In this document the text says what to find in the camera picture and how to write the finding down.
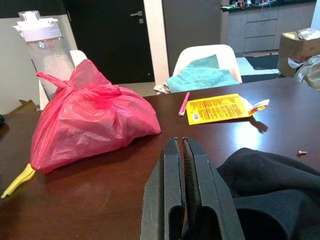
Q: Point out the pink pen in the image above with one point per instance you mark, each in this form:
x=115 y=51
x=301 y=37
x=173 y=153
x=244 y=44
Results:
x=183 y=103

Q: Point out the dark knit garment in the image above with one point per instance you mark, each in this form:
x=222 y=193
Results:
x=270 y=195

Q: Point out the white plastic chair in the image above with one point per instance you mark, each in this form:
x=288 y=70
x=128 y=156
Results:
x=207 y=52

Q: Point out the yellow soft strip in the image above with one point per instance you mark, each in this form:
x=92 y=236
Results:
x=20 y=180

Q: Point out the cardboard box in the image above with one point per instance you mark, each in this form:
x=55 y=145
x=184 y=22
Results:
x=297 y=45

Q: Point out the red plastic bag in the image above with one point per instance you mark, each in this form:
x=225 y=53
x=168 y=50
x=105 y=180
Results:
x=95 y=120

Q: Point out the dark wooden table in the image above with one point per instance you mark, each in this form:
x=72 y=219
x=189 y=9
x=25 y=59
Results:
x=100 y=200

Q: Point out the grey kitchen cabinet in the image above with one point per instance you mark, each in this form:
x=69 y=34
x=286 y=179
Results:
x=250 y=27

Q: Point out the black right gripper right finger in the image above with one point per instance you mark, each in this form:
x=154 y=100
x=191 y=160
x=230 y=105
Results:
x=212 y=205

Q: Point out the yellow printed packet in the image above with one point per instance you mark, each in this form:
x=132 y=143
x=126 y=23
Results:
x=215 y=108

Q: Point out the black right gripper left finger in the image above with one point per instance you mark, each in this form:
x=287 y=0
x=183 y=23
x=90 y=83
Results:
x=162 y=200

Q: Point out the small metal screw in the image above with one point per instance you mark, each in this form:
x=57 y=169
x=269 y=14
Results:
x=301 y=152

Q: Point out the black door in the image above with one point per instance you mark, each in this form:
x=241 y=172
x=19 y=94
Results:
x=107 y=37

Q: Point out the teal towel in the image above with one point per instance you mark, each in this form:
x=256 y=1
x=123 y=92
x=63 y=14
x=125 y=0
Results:
x=200 y=75

